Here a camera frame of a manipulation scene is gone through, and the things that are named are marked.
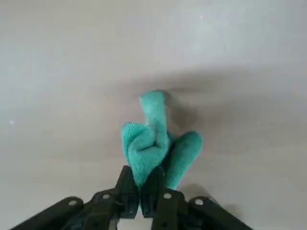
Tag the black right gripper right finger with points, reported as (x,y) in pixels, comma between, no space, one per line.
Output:
(172,206)

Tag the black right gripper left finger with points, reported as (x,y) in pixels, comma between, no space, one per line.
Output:
(108,203)

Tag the green cloth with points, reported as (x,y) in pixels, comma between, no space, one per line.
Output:
(148,148)

